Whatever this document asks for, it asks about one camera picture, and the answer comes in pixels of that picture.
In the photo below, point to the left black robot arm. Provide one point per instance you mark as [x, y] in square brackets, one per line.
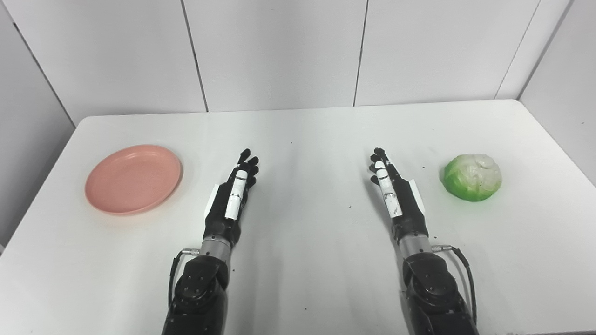
[200, 288]

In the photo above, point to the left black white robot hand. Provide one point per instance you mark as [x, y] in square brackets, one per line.
[219, 223]

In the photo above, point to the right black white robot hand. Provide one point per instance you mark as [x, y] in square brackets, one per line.
[409, 214]

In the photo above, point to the green white cabbage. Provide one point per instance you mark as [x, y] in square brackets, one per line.
[472, 179]

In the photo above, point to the pink round plate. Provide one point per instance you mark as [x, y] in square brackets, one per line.
[132, 179]

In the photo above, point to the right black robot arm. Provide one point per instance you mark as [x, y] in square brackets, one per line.
[430, 288]

